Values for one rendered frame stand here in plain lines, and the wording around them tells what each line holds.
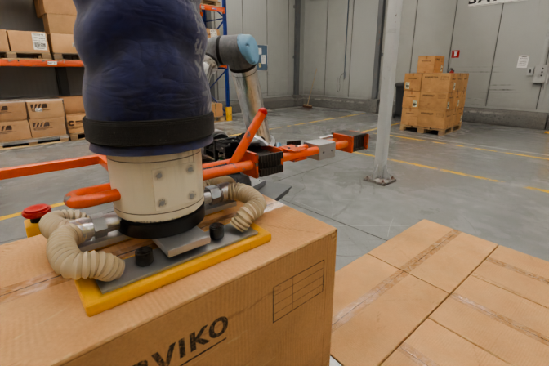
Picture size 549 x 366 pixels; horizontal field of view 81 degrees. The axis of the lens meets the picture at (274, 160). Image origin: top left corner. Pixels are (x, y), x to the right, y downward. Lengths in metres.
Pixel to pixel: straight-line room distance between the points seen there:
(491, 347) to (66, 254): 1.27
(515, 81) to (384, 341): 9.60
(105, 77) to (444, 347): 1.24
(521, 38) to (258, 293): 10.18
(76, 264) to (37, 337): 0.10
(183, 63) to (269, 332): 0.53
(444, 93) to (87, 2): 7.76
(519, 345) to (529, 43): 9.42
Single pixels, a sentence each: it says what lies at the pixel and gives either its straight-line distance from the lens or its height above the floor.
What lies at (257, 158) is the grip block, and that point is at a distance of 0.73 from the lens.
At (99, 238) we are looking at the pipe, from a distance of 0.68.
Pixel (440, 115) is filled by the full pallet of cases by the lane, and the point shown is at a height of 0.44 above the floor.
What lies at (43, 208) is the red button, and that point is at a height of 1.04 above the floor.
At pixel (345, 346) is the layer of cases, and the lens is 1.25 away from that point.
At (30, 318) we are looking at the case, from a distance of 0.62.
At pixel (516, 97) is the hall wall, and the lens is 10.51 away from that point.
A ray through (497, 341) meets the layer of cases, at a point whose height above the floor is 0.54.
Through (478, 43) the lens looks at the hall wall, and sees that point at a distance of 10.74.
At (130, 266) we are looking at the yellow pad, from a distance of 0.62.
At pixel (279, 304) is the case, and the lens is 0.71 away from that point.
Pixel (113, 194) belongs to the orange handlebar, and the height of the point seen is 1.21.
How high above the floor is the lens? 1.42
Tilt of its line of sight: 16 degrees down
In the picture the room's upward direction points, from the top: straight up
